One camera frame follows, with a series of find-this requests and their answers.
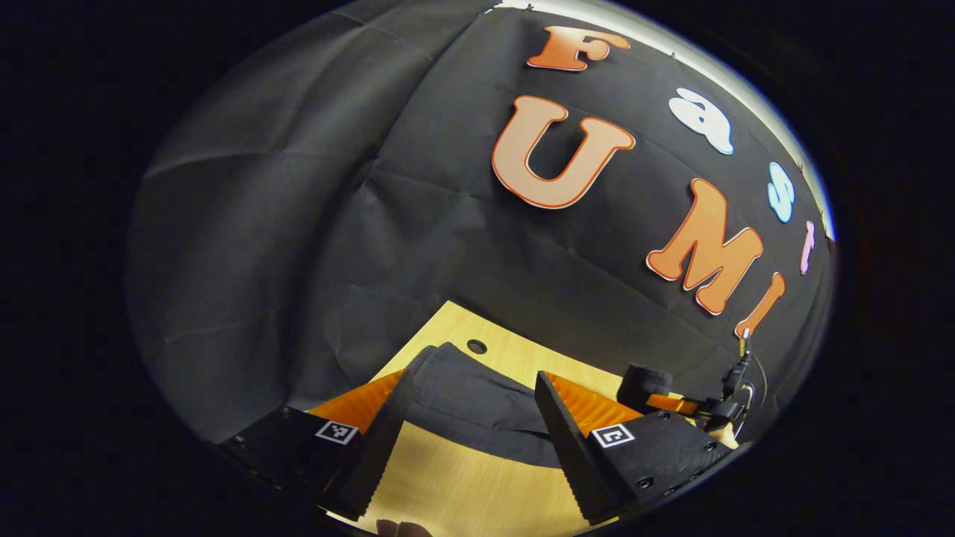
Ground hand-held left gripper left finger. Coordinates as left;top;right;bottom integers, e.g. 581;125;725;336
220;368;416;521

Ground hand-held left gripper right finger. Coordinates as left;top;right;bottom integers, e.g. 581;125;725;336
534;371;739;524

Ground dark jeans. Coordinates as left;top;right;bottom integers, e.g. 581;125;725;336
403;342;598;469

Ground black backdrop cloth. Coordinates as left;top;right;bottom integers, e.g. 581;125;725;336
127;0;836;445

